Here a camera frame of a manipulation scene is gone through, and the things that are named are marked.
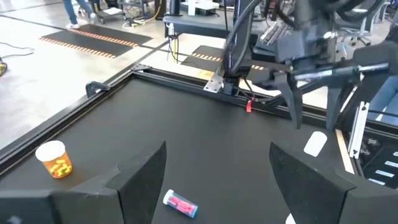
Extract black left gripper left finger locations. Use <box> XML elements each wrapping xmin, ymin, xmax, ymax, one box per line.
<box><xmin>0</xmin><ymin>140</ymin><xmax>168</xmax><ymax>224</ymax></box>

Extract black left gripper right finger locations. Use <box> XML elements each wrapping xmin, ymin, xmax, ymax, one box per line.
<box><xmin>269</xmin><ymin>141</ymin><xmax>398</xmax><ymax>224</ymax></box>

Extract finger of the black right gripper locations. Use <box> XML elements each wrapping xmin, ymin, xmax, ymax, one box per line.
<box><xmin>273</xmin><ymin>72</ymin><xmax>304</xmax><ymax>131</ymax></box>
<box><xmin>324</xmin><ymin>86</ymin><xmax>345</xmax><ymax>131</ymax></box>

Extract white plastic medicine bottle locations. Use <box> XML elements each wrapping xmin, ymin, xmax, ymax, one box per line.
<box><xmin>303</xmin><ymin>130</ymin><xmax>328</xmax><ymax>158</ymax></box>

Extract clear tube with pink contents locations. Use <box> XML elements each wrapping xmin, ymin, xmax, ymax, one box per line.
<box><xmin>162</xmin><ymin>189</ymin><xmax>199</xmax><ymax>219</ymax></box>

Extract orange bottle yellow green pills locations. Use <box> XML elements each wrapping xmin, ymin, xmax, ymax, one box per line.
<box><xmin>34</xmin><ymin>139</ymin><xmax>73</xmax><ymax>180</ymax></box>

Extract silver aluminium extrusion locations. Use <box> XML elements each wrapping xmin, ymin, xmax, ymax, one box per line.
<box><xmin>347</xmin><ymin>101</ymin><xmax>371</xmax><ymax>159</ymax></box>

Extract light blue fabric object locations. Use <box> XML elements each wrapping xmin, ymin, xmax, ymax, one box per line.
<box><xmin>366</xmin><ymin>74</ymin><xmax>398</xmax><ymax>127</ymax></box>

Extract black computer keyboard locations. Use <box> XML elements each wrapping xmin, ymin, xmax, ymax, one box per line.
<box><xmin>259</xmin><ymin>21</ymin><xmax>292</xmax><ymax>46</ymax></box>

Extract black table mat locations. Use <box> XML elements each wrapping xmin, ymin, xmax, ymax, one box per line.
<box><xmin>0</xmin><ymin>77</ymin><xmax>352</xmax><ymax>224</ymax></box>

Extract black office chair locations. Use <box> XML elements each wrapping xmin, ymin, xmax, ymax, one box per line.
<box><xmin>335</xmin><ymin>0</ymin><xmax>392</xmax><ymax>47</ymax></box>

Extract black box with white labels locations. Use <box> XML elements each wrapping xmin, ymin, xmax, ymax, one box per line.
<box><xmin>357</xmin><ymin>130</ymin><xmax>398</xmax><ymax>190</ymax></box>

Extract black floor mat orange stripes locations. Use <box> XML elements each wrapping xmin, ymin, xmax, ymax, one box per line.
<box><xmin>39</xmin><ymin>24</ymin><xmax>154</xmax><ymax>60</ymax></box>
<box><xmin>180</xmin><ymin>45</ymin><xmax>265</xmax><ymax>74</ymax></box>

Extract black table clamp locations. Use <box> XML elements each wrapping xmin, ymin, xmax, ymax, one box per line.
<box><xmin>85</xmin><ymin>80</ymin><xmax>111</xmax><ymax>99</ymax></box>

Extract dark grey desk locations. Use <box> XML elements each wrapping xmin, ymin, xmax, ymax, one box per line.
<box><xmin>162</xmin><ymin>9</ymin><xmax>237</xmax><ymax>40</ymax></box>

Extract black monitor pole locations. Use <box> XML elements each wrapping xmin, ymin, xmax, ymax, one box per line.
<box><xmin>169</xmin><ymin>0</ymin><xmax>183</xmax><ymax>16</ymax></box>

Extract low equipment cart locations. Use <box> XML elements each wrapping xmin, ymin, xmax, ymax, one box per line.
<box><xmin>96</xmin><ymin>6</ymin><xmax>127</xmax><ymax>25</ymax></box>

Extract person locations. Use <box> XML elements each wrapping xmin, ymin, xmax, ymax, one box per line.
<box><xmin>62</xmin><ymin>0</ymin><xmax>97</xmax><ymax>30</ymax></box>

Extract black aluminium table frame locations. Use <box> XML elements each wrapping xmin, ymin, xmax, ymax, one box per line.
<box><xmin>0</xmin><ymin>63</ymin><xmax>398</xmax><ymax>175</ymax></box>

